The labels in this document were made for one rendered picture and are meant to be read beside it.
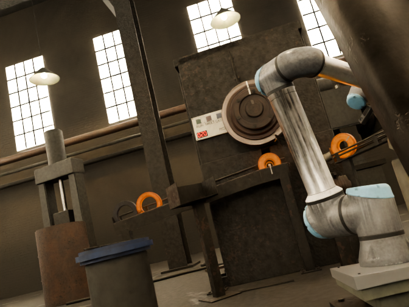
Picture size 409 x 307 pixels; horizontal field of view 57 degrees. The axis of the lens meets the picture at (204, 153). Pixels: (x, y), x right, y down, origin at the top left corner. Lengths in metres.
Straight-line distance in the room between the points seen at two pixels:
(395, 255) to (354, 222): 0.17
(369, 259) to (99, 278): 0.98
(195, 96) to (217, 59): 0.34
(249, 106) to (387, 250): 1.49
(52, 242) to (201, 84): 2.67
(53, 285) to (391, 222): 3.93
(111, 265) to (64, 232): 3.17
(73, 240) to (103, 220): 4.92
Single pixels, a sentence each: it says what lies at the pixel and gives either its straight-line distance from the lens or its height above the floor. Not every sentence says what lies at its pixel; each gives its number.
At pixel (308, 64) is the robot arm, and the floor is 0.89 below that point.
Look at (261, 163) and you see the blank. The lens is 2.61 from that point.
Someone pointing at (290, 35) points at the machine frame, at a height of 1.65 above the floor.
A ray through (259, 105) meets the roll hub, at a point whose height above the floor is 1.12.
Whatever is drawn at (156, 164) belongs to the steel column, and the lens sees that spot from 5.42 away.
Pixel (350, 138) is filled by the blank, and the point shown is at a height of 0.73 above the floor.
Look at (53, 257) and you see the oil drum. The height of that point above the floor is 0.53.
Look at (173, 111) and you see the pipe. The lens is 8.55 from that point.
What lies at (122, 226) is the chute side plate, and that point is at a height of 0.57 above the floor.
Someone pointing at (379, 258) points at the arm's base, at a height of 0.18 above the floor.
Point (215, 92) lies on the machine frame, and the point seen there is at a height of 1.39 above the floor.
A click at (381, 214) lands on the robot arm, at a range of 1.41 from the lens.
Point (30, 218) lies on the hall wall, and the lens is 10.60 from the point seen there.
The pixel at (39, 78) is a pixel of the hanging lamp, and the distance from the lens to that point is 9.02.
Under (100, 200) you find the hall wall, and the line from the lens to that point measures 9.65.
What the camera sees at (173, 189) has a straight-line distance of 2.32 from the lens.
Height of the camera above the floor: 0.39
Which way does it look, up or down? 12 degrees up
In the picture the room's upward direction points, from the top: 14 degrees counter-clockwise
